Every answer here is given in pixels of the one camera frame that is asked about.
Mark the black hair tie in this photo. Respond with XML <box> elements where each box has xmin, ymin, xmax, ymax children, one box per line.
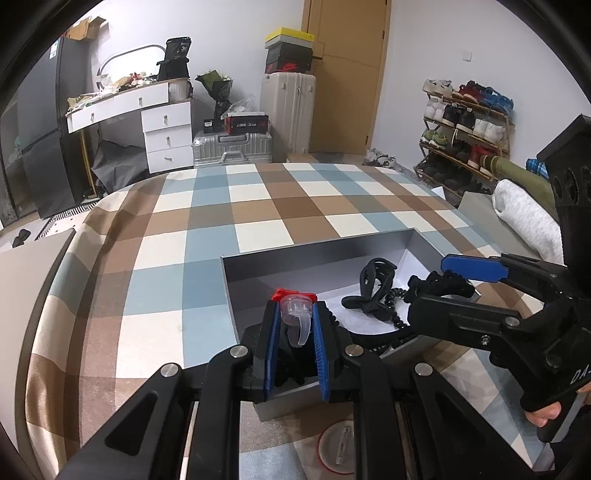
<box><xmin>386</xmin><ymin>270</ymin><xmax>477</xmax><ymax>331</ymax></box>

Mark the black headband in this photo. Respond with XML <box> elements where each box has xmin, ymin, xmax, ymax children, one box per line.
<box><xmin>242</xmin><ymin>320</ymin><xmax>417</xmax><ymax>398</ymax></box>

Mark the right hand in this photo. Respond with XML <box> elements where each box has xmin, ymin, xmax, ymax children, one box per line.
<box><xmin>525</xmin><ymin>384</ymin><xmax>591</xmax><ymax>428</ymax></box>

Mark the white rolled towel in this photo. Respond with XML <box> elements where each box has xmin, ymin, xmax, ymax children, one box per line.
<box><xmin>492</xmin><ymin>179</ymin><xmax>564</xmax><ymax>265</ymax></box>

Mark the olive green roll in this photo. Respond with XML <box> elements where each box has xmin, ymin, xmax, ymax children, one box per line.
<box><xmin>479</xmin><ymin>154</ymin><xmax>558</xmax><ymax>220</ymax></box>

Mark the grey box lid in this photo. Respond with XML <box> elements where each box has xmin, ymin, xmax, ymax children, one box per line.
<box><xmin>459</xmin><ymin>192</ymin><xmax>540</xmax><ymax>259</ymax></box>

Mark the blue plaid cloth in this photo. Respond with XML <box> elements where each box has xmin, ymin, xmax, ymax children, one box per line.
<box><xmin>526</xmin><ymin>158</ymin><xmax>549</xmax><ymax>180</ymax></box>

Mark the black claw hair clip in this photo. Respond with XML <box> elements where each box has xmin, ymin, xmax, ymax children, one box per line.
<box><xmin>342</xmin><ymin>258</ymin><xmax>397</xmax><ymax>322</ymax></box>

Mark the grey open storage box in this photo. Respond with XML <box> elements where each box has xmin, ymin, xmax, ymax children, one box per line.
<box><xmin>219</xmin><ymin>227</ymin><xmax>484</xmax><ymax>423</ymax></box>

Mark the plaid bed cover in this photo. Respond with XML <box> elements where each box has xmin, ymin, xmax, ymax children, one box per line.
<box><xmin>22</xmin><ymin>161</ymin><xmax>555</xmax><ymax>480</ymax></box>

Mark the shoe rack with shoes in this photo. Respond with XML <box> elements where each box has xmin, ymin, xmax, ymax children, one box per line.
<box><xmin>414</xmin><ymin>79</ymin><xmax>515</xmax><ymax>203</ymax></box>

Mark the black fabric under desk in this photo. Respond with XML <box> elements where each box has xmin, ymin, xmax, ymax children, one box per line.
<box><xmin>91</xmin><ymin>140</ymin><xmax>149</xmax><ymax>194</ymax></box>

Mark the white upright suitcase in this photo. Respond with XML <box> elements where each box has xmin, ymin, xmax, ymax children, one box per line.
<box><xmin>259</xmin><ymin>72</ymin><xmax>317</xmax><ymax>163</ymax></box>

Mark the wooden door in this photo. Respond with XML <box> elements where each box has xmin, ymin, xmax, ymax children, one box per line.
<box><xmin>301</xmin><ymin>0</ymin><xmax>392</xmax><ymax>154</ymax></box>

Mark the silver suitcase lying flat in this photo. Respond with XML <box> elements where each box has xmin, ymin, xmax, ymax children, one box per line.
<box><xmin>193</xmin><ymin>133</ymin><xmax>273</xmax><ymax>167</ymax></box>

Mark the dark grey refrigerator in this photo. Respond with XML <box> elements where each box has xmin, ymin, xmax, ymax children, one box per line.
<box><xmin>1</xmin><ymin>37</ymin><xmax>91</xmax><ymax>218</ymax></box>

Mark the white drawer unit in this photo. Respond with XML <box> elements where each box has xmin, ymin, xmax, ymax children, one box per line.
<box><xmin>141</xmin><ymin>100</ymin><xmax>193</xmax><ymax>174</ymax></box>

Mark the black red shoe box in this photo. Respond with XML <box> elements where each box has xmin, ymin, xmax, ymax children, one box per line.
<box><xmin>264</xmin><ymin>42</ymin><xmax>320</xmax><ymax>74</ymax></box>

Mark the yellow lid shoe box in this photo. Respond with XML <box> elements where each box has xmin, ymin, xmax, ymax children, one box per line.
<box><xmin>264</xmin><ymin>27</ymin><xmax>315</xmax><ymax>49</ymax></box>

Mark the dark flower bouquet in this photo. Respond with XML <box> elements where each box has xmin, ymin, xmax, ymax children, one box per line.
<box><xmin>195</xmin><ymin>70</ymin><xmax>233</xmax><ymax>120</ymax></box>

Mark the white dressing desk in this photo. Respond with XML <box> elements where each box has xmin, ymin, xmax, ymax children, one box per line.
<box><xmin>65</xmin><ymin>79</ymin><xmax>192</xmax><ymax>133</ymax></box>

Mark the black bag on desk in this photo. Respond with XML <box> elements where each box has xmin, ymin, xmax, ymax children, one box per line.
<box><xmin>157</xmin><ymin>37</ymin><xmax>191</xmax><ymax>82</ymax></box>

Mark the cardboard box on fridge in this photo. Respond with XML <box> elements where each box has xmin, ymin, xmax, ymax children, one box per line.
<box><xmin>65</xmin><ymin>17</ymin><xmax>105</xmax><ymax>41</ymax></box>

